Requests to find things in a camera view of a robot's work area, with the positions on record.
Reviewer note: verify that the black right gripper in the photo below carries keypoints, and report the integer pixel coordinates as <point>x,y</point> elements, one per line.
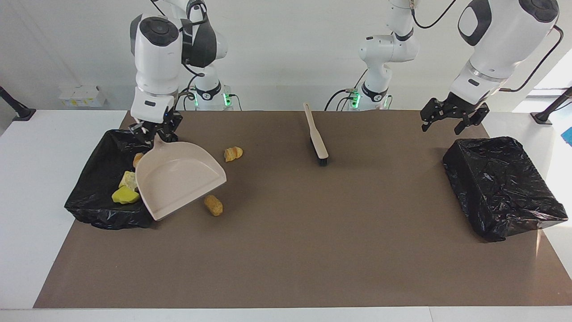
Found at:
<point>166,124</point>

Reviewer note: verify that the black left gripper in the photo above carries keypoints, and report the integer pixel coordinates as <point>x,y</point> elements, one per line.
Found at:
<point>459,106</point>

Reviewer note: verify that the striped bread roll piece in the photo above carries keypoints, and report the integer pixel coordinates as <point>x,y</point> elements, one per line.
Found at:
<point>137,160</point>

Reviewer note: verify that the beige plastic dustpan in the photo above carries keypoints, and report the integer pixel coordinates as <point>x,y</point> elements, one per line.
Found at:
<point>178,179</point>

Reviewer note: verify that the pale yellow crust piece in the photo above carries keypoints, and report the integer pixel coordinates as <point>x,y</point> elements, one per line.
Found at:
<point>128,180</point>

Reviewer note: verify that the yellow sponge piece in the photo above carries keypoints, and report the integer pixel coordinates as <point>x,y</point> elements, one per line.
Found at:
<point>125,196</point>

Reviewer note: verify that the orange croissant bread piece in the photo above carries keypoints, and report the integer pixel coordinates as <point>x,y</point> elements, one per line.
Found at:
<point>233,154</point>

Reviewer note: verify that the beige hand brush black bristles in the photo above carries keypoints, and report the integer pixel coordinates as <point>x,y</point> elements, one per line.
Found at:
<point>315,134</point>

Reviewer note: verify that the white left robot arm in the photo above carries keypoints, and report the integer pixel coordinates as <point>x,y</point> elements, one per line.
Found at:
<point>500,40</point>

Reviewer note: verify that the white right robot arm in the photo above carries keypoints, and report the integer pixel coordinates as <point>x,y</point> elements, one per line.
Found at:
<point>156,67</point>

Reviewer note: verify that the black bag-lined trash bin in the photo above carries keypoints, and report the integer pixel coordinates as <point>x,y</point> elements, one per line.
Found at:
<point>94,170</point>
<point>500,188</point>

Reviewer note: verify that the white socket box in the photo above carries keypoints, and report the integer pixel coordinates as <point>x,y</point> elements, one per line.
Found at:
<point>82,96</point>

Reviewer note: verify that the brown breaded nugget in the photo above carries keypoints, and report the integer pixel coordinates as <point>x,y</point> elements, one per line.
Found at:
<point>213,205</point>

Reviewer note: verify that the blue object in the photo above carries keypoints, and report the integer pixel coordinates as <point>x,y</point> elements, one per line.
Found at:
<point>569,136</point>

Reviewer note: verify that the brown table mat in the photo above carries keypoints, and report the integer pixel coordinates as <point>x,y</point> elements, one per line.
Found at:
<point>286,277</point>

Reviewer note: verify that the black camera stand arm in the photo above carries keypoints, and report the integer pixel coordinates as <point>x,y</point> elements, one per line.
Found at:
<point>543,118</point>
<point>22,114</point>

